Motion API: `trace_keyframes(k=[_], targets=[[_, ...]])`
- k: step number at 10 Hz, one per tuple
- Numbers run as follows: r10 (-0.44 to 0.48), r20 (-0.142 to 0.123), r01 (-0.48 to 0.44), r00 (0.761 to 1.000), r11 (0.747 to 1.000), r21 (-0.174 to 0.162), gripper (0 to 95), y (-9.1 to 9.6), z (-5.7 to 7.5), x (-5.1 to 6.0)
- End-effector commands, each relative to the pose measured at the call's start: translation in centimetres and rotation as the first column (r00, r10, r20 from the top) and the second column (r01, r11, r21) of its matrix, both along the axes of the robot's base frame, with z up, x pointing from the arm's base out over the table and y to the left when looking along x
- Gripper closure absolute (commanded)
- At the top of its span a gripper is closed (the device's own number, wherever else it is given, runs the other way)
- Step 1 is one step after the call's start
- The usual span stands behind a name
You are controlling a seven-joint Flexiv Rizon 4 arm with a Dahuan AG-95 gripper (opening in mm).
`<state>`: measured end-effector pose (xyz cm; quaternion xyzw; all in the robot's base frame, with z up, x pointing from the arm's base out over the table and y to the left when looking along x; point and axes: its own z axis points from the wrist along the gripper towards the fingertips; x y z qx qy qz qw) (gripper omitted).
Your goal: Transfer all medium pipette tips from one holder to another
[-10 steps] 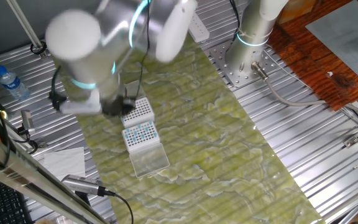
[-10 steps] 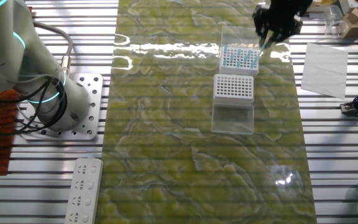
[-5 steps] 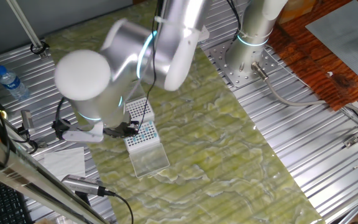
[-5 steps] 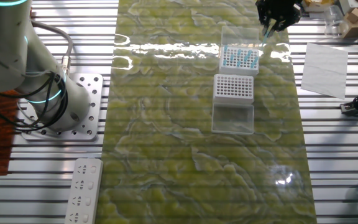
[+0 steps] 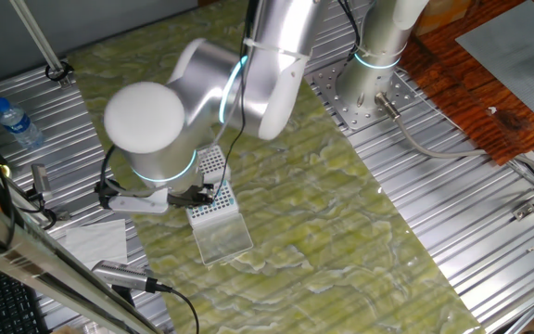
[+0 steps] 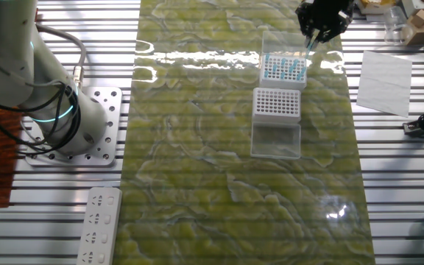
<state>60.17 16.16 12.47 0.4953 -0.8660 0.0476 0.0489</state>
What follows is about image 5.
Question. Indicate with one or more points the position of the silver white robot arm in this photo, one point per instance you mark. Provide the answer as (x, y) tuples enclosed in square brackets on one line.
[(146, 116)]

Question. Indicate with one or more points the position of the far white pipette tip box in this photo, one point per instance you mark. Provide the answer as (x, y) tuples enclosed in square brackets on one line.
[(220, 232)]

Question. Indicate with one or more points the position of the white paper sheet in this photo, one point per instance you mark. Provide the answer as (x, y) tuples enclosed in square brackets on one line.
[(95, 243)]

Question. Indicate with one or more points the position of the silver camera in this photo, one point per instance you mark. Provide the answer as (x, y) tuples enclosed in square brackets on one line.
[(118, 273)]

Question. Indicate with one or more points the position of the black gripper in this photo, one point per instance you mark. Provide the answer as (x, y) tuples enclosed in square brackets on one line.
[(181, 197)]

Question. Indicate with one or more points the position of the grey pad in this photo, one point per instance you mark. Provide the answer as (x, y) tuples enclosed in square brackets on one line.
[(503, 46)]

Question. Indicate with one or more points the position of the blue pipette tip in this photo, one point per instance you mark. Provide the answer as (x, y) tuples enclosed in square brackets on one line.
[(231, 201), (200, 209)]

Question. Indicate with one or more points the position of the grey camera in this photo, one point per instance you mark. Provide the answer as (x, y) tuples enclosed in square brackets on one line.
[(41, 181)]

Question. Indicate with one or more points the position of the aluminium pole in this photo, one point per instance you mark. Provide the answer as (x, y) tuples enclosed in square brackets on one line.
[(40, 39)]

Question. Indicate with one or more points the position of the black camera clamp mount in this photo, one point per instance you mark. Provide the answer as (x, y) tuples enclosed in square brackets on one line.
[(44, 211)]

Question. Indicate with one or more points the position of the reddish brown board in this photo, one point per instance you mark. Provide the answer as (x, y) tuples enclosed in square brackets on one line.
[(457, 116)]

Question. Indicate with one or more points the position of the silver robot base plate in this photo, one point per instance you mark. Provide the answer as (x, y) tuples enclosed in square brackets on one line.
[(348, 113)]

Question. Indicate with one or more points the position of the green marble pattern mat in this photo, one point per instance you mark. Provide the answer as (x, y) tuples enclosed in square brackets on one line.
[(295, 209)]

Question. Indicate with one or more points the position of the clear water bottle blue cap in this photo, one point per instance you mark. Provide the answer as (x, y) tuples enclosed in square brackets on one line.
[(19, 125)]

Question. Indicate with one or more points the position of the aluminium frame bar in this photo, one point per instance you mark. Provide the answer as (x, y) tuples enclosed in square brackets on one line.
[(16, 250)]

